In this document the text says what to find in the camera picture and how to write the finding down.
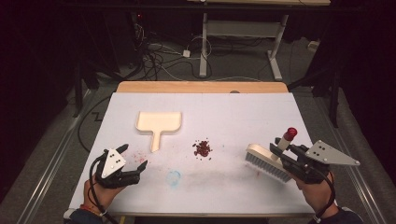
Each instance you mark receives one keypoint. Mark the white metal desk frame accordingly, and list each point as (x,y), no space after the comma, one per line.
(239,28)

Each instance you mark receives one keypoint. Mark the person's left hand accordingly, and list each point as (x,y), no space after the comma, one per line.
(99,196)

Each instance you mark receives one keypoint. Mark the pile of red scraps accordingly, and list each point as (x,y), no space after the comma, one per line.
(202,148)

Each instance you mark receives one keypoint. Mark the dark metal stand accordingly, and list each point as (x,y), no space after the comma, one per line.
(334,99)

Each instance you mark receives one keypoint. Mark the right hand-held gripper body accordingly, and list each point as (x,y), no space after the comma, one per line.
(323,154)

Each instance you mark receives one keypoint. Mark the person's right hand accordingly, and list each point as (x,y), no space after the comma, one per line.
(319,194)

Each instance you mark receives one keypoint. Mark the white power adapter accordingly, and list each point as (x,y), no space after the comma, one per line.
(186,53)

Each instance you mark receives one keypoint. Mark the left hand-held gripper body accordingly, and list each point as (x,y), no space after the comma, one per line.
(113,163)

